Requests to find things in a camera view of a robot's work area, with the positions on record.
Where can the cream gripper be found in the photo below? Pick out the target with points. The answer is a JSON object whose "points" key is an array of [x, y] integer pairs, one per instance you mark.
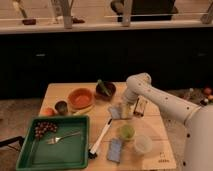
{"points": [[126, 112]]}

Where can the light blue towel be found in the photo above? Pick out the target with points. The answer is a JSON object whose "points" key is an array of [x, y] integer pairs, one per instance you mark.
{"points": [[115, 112]]}

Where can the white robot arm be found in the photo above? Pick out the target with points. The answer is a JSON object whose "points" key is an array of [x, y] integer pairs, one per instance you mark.
{"points": [[198, 120]]}

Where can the small green cup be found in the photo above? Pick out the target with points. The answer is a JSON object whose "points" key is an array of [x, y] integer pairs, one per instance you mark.
{"points": [[126, 132]]}

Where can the small dark metal cup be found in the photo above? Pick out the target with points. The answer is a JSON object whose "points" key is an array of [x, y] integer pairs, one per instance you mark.
{"points": [[61, 107]]}

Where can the dark brown bowl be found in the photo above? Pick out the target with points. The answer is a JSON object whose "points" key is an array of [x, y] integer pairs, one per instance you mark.
{"points": [[111, 88]]}

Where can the wooden table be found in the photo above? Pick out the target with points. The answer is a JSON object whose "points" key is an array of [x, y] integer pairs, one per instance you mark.
{"points": [[150, 124]]}

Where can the white plastic container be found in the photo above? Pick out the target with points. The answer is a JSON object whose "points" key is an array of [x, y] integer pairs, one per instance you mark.
{"points": [[142, 144]]}

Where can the green vegetable in bowl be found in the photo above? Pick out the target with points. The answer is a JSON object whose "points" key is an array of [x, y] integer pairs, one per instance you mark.
{"points": [[102, 86]]}

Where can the blue sponge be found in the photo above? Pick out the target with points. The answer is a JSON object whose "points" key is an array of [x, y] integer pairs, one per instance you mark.
{"points": [[114, 150]]}

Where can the orange bowl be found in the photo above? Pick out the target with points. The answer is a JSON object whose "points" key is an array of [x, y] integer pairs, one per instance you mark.
{"points": [[80, 98]]}

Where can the green plastic tray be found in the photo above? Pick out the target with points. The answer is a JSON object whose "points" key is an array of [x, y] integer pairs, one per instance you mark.
{"points": [[68, 154]]}

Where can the orange round fruit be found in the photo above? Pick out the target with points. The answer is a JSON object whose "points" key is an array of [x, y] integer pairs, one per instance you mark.
{"points": [[48, 112]]}

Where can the silver fork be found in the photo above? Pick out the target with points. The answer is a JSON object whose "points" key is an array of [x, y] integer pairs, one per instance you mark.
{"points": [[55, 140]]}

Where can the bunch of red grapes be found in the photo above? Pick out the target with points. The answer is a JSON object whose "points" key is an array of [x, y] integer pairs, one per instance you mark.
{"points": [[43, 127]]}

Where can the black chair part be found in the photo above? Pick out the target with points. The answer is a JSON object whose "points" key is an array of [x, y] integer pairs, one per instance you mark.
{"points": [[6, 142]]}

